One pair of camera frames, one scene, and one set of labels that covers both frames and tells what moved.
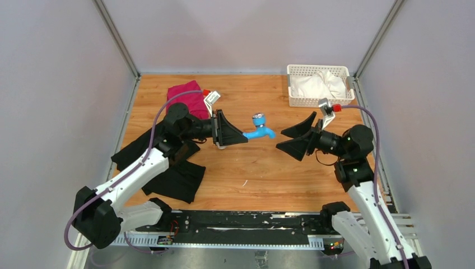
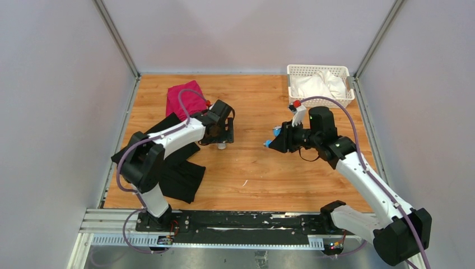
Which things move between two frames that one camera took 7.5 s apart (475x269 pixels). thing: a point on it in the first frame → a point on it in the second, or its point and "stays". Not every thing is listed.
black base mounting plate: (237, 227) stays
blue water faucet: (259, 120) → (276, 130)
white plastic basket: (307, 84) stays
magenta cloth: (196, 106) stays
